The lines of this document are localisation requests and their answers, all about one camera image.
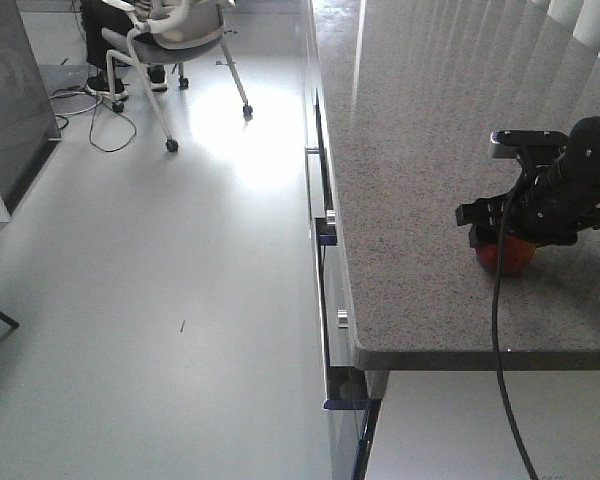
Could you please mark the grey stone kitchen counter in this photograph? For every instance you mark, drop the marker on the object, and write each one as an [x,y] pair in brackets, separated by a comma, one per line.
[410,93]

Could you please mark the seated person in black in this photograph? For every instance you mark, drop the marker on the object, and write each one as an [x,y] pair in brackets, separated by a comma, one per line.
[97,15]

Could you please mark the grey white wheeled chair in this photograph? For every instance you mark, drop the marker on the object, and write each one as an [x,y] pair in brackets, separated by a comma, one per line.
[174,35]

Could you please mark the red yellow apple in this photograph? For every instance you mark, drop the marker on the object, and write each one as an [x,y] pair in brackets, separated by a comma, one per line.
[517,255]

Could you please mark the dark grey cabinet panel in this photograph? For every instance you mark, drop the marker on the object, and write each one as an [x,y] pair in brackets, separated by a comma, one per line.
[28,128]

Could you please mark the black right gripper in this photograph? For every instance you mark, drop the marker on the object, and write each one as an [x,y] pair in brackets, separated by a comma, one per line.
[546,211]

